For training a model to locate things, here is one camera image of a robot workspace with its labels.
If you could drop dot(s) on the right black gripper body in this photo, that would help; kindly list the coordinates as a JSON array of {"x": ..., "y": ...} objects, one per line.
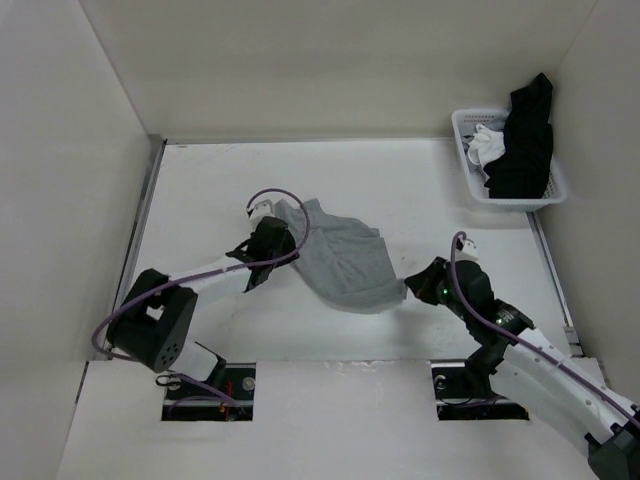
[{"x": 435, "y": 288}]

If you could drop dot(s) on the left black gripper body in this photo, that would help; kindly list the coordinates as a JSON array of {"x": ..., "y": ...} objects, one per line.
[{"x": 285, "y": 248}]

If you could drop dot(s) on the grey tank top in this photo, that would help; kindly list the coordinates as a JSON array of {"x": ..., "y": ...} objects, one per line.
[{"x": 344, "y": 261}]

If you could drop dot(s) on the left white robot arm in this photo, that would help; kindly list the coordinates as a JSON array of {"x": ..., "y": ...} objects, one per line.
[{"x": 155, "y": 331}]

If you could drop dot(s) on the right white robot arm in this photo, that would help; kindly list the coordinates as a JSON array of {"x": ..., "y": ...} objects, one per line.
[{"x": 516, "y": 361}]

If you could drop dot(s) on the black tank top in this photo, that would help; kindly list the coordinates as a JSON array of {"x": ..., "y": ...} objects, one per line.
[{"x": 523, "y": 171}]

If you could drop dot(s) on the white tank top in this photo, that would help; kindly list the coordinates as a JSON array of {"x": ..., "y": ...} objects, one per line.
[{"x": 486, "y": 145}]

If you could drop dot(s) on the white plastic laundry basket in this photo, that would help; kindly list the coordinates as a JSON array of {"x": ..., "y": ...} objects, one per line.
[{"x": 556, "y": 190}]

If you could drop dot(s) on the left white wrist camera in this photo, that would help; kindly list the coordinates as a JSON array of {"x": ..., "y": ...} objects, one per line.
[{"x": 259, "y": 211}]

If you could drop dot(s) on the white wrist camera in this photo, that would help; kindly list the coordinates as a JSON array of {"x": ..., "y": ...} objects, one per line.
[
  {"x": 259, "y": 211},
  {"x": 466, "y": 250}
]

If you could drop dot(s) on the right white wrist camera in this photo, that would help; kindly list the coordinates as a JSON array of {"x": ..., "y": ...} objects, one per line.
[{"x": 466, "y": 250}]

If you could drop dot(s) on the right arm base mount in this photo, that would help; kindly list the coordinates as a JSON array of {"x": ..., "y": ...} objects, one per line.
[{"x": 459, "y": 398}]

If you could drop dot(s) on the left metal table rail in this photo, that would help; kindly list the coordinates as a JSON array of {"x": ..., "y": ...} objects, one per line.
[{"x": 157, "y": 144}]

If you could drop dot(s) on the metal table rail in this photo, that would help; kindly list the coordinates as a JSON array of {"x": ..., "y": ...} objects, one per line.
[
  {"x": 571, "y": 334},
  {"x": 157, "y": 144}
]

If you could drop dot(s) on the right metal table rail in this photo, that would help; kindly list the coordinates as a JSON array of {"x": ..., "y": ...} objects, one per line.
[{"x": 571, "y": 334}]

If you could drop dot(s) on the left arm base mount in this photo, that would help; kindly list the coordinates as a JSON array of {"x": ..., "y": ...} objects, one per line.
[{"x": 228, "y": 397}]

